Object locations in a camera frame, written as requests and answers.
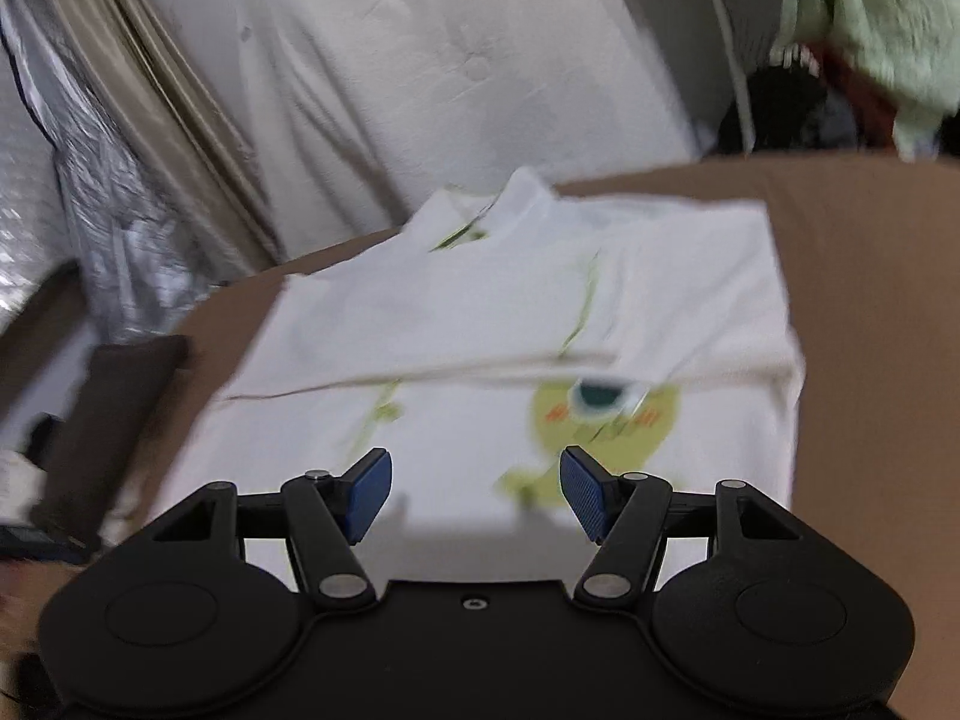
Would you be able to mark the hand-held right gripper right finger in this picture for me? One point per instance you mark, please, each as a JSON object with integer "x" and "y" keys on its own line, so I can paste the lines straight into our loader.
{"x": 585, "y": 491}

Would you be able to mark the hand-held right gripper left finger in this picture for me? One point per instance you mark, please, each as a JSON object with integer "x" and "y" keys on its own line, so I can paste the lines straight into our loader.
{"x": 367, "y": 487}

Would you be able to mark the white shirt with green print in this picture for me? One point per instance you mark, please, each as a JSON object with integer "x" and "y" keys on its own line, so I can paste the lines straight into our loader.
{"x": 450, "y": 315}

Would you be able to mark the crumpled silver foil sheet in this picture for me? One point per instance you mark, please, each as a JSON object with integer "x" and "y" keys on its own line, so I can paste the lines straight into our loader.
{"x": 112, "y": 240}

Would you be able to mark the beige curtain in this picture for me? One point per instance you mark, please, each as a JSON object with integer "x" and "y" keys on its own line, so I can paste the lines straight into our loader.
{"x": 172, "y": 127}

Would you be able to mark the silver quilted insulation panel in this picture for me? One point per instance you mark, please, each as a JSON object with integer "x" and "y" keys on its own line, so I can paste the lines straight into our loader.
{"x": 30, "y": 240}

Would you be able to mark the grey padded panel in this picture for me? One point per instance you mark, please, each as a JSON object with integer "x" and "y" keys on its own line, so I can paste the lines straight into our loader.
{"x": 750, "y": 0}

